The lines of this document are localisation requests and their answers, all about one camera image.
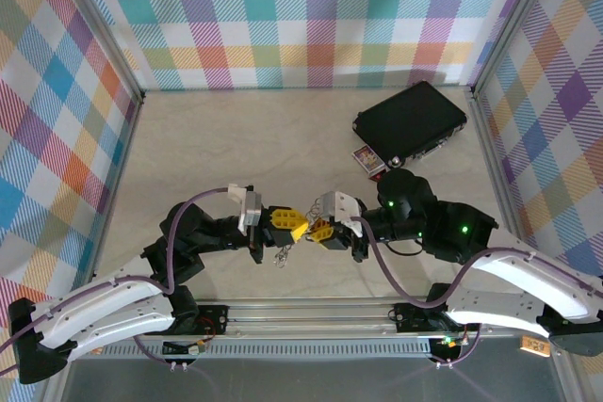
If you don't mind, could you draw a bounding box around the purple card box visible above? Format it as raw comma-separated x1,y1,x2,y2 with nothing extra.
351,144,383,172

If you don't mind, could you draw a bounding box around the black hard case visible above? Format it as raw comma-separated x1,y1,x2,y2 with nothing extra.
351,80,469,170

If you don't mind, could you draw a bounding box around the orange paper tag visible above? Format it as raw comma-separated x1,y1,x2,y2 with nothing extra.
520,335,552,359

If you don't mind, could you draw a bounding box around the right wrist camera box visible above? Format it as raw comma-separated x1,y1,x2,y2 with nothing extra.
318,190,367,239

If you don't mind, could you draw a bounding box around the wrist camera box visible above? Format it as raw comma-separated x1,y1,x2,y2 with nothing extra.
227,184,264,237
318,190,367,239

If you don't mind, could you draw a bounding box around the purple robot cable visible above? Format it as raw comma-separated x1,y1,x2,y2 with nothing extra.
350,217,603,370
0,187,235,370

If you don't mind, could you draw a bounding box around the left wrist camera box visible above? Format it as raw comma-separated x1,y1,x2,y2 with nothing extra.
227,184,264,237

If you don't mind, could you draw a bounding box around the thin black wire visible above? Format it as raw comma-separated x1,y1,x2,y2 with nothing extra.
388,240,426,258

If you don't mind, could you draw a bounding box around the long aluminium mounting rail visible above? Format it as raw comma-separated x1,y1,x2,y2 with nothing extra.
164,300,574,342

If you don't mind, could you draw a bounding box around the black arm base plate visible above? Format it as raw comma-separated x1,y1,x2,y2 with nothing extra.
393,300,477,333
192,303,231,336

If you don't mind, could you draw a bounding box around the aluminium side rail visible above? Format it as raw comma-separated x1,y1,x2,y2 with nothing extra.
468,86,543,297
77,90,145,304

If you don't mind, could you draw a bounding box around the slotted grey cable duct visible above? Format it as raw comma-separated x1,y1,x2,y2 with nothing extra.
74,343,472,360

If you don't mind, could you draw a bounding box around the aluminium frame post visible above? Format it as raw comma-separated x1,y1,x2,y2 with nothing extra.
469,0,562,98
49,0,146,105

